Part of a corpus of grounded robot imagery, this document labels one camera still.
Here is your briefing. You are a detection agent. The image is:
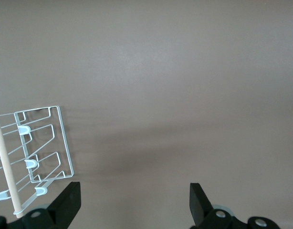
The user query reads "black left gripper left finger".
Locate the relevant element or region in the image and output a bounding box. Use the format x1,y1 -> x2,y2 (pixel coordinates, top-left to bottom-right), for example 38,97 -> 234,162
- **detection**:
0,181 -> 82,229

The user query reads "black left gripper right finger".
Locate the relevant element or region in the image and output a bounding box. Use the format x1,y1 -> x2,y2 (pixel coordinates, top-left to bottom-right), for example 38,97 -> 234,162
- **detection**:
189,183 -> 280,229

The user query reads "white wire cup rack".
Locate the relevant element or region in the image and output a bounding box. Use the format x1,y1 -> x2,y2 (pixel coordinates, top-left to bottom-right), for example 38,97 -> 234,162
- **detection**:
0,106 -> 74,219

